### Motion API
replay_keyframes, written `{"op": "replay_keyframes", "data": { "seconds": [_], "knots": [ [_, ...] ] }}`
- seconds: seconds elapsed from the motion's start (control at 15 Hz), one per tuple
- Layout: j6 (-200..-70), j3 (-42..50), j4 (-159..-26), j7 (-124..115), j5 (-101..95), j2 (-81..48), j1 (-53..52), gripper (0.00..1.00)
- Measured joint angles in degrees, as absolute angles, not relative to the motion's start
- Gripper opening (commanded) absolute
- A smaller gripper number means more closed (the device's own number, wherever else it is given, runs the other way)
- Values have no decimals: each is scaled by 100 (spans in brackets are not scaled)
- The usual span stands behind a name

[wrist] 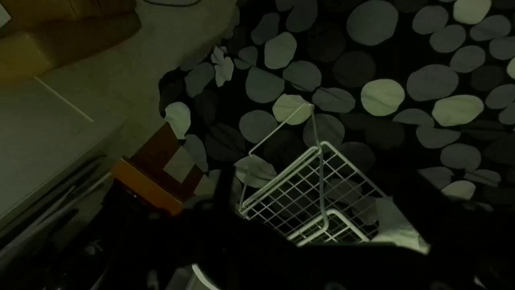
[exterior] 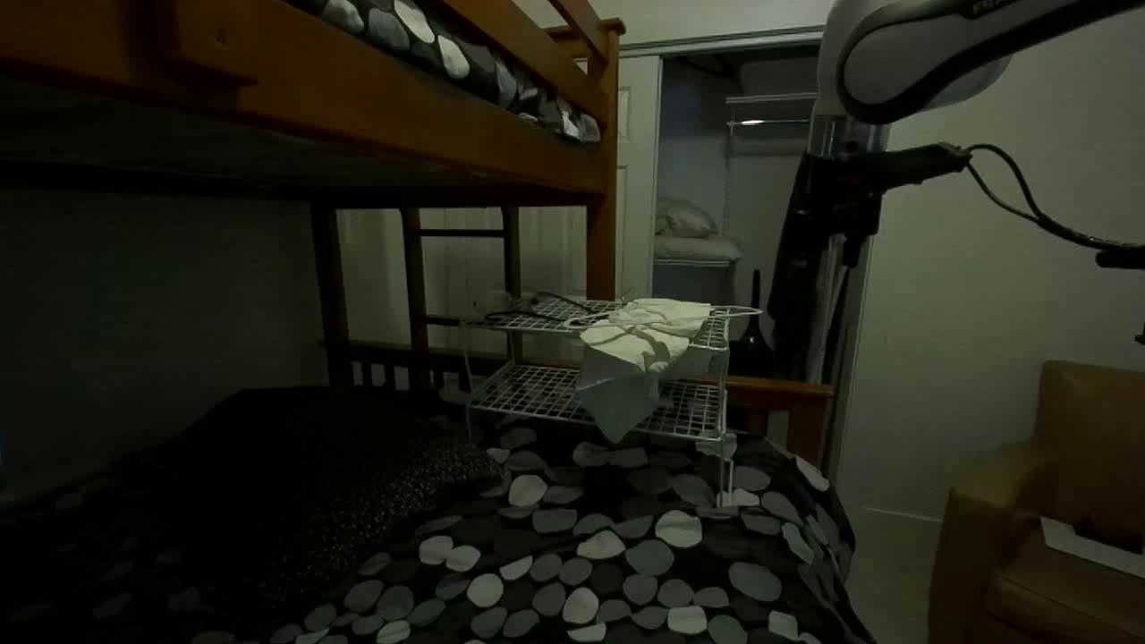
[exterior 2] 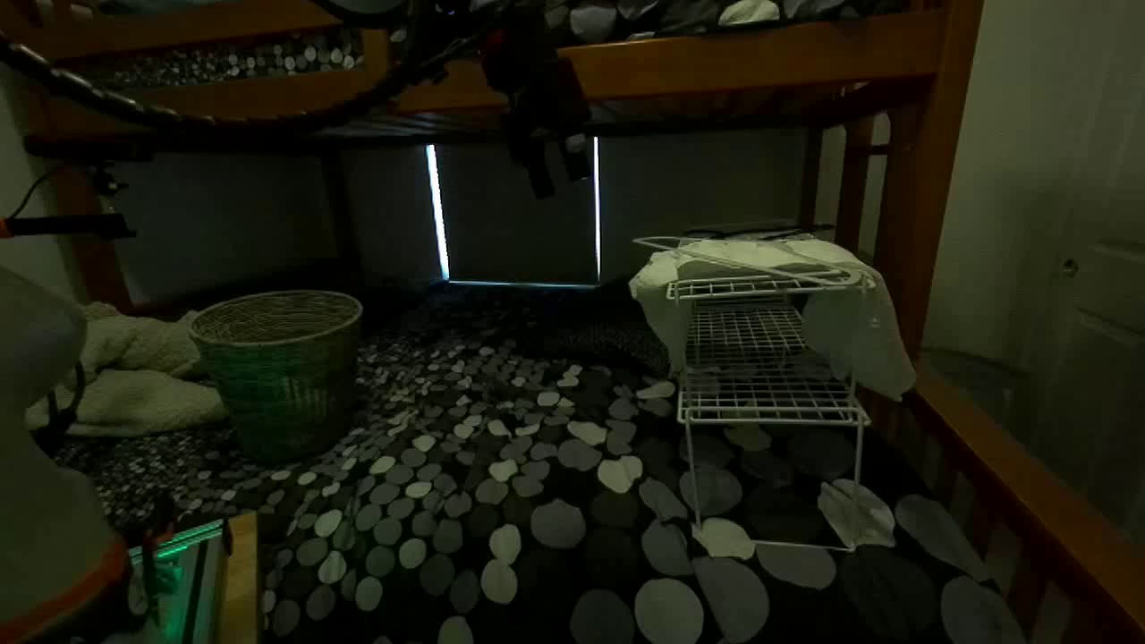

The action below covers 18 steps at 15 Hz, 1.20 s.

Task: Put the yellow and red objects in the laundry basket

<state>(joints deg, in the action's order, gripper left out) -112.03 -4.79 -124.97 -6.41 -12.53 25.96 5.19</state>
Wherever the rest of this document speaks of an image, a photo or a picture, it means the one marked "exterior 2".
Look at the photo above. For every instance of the green wicker laundry basket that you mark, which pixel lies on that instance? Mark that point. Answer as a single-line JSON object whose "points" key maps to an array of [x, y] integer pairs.
{"points": [[279, 376]]}

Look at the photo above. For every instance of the pebble pattern bedding upstairs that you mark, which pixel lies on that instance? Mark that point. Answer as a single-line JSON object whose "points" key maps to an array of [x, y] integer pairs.
{"points": [[702, 15]]}

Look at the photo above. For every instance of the black Franka robot arm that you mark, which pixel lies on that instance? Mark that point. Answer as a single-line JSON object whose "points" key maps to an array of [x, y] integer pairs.
{"points": [[523, 48]]}

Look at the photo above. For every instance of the grey dome with orange rim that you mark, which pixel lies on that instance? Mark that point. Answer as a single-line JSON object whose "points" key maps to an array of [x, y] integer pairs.
{"points": [[42, 477]]}

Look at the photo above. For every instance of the wooden board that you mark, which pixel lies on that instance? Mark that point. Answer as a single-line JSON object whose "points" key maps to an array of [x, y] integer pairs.
{"points": [[239, 580]]}

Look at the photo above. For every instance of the window with dark blind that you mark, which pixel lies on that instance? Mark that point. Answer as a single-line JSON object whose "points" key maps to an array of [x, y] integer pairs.
{"points": [[514, 217]]}

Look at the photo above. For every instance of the white fluffy towel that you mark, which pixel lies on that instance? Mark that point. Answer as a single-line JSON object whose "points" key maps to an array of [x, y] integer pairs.
{"points": [[130, 376]]}

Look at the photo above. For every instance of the white door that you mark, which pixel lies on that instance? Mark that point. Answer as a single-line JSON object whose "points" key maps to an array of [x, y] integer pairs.
{"points": [[1077, 345]]}

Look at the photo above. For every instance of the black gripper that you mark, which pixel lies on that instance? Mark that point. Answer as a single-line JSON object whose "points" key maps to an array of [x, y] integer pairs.
{"points": [[536, 118]]}

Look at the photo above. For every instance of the white cloth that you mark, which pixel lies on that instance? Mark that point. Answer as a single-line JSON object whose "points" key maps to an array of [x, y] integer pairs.
{"points": [[861, 325]]}

